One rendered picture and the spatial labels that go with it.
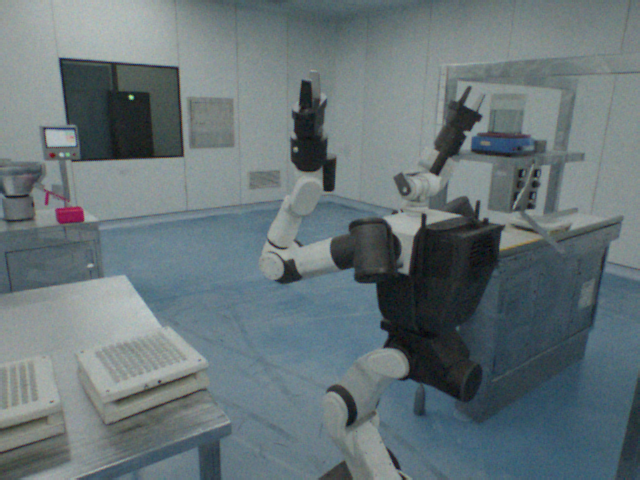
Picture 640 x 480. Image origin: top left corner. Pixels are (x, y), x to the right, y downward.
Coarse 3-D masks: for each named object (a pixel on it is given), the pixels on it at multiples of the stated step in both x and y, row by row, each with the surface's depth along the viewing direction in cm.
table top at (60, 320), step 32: (64, 288) 177; (96, 288) 178; (128, 288) 178; (0, 320) 150; (32, 320) 151; (64, 320) 151; (96, 320) 152; (128, 320) 152; (0, 352) 131; (32, 352) 132; (64, 352) 132; (64, 384) 117; (64, 416) 105; (96, 416) 106; (160, 416) 106; (192, 416) 107; (224, 416) 107; (32, 448) 96; (64, 448) 96; (96, 448) 96; (128, 448) 96; (160, 448) 97; (192, 448) 101
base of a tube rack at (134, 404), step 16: (160, 384) 114; (176, 384) 114; (192, 384) 115; (208, 384) 118; (96, 400) 107; (128, 400) 107; (144, 400) 108; (160, 400) 110; (112, 416) 103; (128, 416) 106
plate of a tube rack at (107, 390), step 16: (176, 336) 128; (80, 352) 118; (192, 352) 120; (96, 368) 111; (160, 368) 112; (176, 368) 112; (192, 368) 114; (96, 384) 105; (112, 384) 105; (128, 384) 105; (144, 384) 106; (112, 400) 102
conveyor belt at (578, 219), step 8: (568, 216) 297; (576, 216) 297; (584, 216) 298; (592, 216) 297; (576, 224) 276; (584, 224) 277; (504, 232) 253; (504, 240) 238; (512, 240) 238; (520, 240) 239; (528, 240) 240
